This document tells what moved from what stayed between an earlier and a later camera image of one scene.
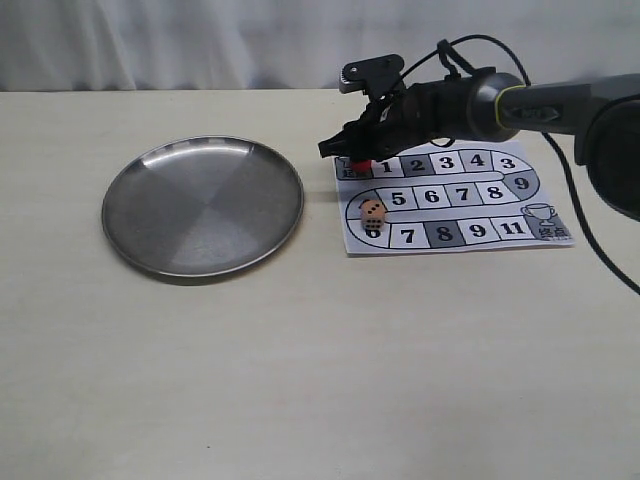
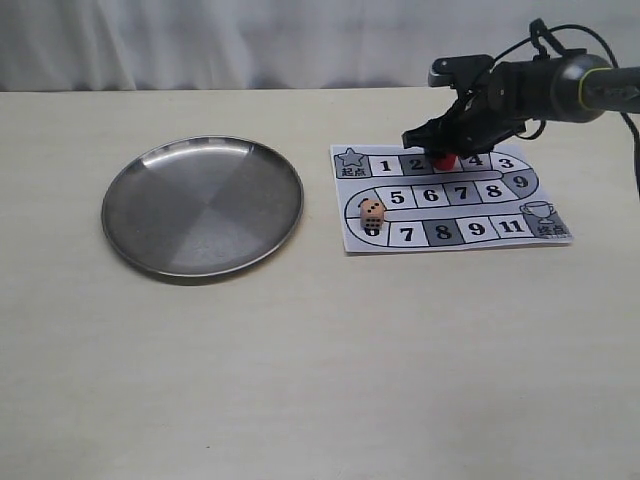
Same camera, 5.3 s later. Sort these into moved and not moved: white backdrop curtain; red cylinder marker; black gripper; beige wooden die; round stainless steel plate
Moved: red cylinder marker; black gripper
Not moved: beige wooden die; round stainless steel plate; white backdrop curtain
